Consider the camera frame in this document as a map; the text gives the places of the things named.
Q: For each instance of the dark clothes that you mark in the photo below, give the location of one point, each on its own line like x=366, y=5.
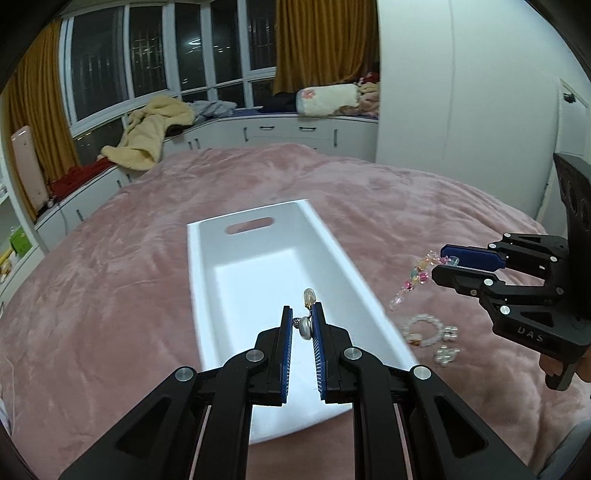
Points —
x=279, y=102

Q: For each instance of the cream floral pillow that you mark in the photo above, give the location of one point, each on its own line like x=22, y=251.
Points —
x=328, y=99

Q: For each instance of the white plastic tray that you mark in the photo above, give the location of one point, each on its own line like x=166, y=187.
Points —
x=258, y=258

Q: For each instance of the red cloth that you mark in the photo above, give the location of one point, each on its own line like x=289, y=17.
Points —
x=76, y=177

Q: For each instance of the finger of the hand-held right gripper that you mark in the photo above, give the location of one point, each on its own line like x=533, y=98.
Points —
x=471, y=258
x=461, y=277

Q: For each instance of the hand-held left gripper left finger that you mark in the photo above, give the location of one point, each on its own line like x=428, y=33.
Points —
x=287, y=355

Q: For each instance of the green box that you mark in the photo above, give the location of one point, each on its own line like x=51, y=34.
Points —
x=19, y=241

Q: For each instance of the mustard curtain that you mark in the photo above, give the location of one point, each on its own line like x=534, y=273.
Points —
x=41, y=120
x=323, y=41

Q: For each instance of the person's right hand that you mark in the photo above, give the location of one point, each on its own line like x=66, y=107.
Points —
x=585, y=369

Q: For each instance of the white window bench cabinets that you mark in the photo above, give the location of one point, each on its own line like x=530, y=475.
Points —
x=277, y=131

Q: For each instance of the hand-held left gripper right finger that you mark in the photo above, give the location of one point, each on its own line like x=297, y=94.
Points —
x=318, y=355

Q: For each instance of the grey clothes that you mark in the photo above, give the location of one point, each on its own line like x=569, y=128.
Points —
x=212, y=110

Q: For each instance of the small pearl earring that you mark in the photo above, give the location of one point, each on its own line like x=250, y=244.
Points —
x=450, y=333

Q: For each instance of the pink plush blanket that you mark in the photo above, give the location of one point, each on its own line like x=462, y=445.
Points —
x=115, y=277

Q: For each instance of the large bay window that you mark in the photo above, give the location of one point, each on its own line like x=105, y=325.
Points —
x=152, y=50

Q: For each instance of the pearl cluster earring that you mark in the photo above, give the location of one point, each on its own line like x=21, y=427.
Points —
x=447, y=355

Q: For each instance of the pink and red clothes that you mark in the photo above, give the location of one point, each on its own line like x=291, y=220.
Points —
x=369, y=97

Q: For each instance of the cream yellow blanket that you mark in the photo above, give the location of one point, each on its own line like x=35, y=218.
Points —
x=147, y=134

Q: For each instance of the white door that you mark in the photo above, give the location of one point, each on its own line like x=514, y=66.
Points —
x=570, y=124

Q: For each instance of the white standing heater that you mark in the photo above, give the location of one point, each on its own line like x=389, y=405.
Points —
x=28, y=170

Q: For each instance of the pearl drop earring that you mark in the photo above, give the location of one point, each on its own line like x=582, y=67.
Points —
x=304, y=325

